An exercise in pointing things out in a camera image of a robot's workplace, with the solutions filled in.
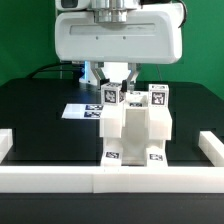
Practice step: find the white chair seat part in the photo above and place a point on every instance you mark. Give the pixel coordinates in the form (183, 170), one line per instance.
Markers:
(133, 141)

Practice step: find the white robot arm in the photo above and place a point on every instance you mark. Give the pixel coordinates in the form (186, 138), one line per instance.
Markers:
(113, 71)

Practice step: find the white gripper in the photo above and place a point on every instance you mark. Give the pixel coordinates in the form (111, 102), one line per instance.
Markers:
(120, 32)

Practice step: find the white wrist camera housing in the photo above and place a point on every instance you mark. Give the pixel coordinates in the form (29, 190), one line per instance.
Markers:
(69, 5)

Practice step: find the white sheet with fiducial tags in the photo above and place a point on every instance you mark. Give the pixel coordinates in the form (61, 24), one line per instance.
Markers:
(82, 111)

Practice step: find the white chair back part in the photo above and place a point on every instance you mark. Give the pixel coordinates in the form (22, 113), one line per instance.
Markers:
(157, 119)

